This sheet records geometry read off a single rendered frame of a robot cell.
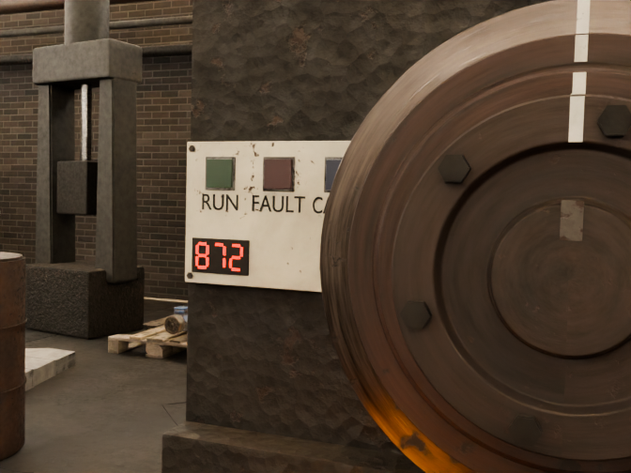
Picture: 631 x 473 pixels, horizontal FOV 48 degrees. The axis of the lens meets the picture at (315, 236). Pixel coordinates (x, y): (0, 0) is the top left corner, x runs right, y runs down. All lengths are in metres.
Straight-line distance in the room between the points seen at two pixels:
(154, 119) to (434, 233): 7.65
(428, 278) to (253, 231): 0.34
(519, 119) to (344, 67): 0.34
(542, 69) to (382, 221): 0.19
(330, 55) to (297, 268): 0.26
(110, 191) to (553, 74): 5.45
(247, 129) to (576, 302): 0.49
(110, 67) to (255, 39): 5.10
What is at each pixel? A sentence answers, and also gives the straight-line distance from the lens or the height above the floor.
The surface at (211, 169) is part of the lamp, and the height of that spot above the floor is 1.20.
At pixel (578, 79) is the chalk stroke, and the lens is 0.63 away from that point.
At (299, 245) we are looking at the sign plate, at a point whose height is 1.11.
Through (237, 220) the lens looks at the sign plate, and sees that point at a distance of 0.89.
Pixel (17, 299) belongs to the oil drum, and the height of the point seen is 0.69.
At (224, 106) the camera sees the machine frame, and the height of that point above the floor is 1.29.
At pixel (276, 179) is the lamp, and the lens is 0.86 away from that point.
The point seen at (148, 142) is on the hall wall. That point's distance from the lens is 8.20.
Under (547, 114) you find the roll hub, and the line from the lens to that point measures 0.58.
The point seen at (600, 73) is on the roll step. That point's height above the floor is 1.28.
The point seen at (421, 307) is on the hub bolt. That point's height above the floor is 1.09.
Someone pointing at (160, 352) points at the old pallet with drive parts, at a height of 0.05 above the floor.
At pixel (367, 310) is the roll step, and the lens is 0.67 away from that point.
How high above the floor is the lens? 1.17
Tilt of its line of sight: 3 degrees down
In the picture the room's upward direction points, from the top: 1 degrees clockwise
